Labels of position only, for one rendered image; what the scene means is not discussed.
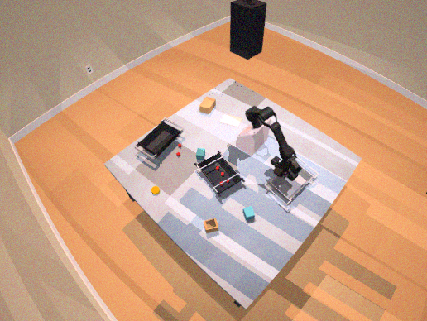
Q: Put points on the orange-brown rectangular block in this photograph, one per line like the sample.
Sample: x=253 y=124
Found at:
x=207 y=105

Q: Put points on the small orange-brown open box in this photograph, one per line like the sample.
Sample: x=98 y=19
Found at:
x=211 y=225

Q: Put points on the light blue cube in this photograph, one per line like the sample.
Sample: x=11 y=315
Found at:
x=200 y=154
x=248 y=213

